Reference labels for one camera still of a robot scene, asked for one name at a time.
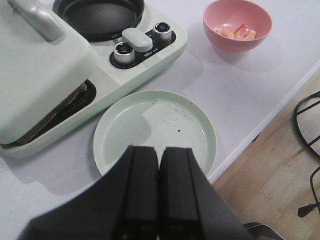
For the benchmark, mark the green breakfast maker base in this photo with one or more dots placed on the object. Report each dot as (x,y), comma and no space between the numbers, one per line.
(111,81)

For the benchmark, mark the pink plastic bowl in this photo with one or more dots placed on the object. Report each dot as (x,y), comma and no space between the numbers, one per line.
(230,14)

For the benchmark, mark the left silver control knob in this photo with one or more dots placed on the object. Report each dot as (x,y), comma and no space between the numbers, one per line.
(123,53)

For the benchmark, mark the orange shrimp piece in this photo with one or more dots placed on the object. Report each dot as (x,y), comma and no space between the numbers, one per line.
(242,33)

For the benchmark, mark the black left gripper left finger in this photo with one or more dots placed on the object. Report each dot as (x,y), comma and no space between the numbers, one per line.
(138,219)

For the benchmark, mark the bread slice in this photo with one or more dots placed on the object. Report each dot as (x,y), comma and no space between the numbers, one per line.
(26,138)

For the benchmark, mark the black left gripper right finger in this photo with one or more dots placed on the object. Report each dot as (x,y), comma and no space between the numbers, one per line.
(178,212)

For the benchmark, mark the green breakfast maker lid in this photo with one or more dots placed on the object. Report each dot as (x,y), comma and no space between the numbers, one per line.
(42,61)

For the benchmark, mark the black wire stand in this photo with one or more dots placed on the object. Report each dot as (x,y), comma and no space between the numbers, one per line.
(306,118)

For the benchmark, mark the silver control knob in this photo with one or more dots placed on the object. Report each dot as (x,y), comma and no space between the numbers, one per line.
(123,53)
(162,32)

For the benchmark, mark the right silver control knob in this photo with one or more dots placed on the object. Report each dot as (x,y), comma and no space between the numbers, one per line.
(162,32)

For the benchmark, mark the light green round plate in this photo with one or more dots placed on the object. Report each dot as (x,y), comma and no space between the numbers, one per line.
(158,119)

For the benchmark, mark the pale peeled shrimp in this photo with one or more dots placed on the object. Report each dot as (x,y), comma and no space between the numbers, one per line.
(226,33)

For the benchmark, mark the black round frying pan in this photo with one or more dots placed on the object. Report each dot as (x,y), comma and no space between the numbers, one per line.
(100,20)

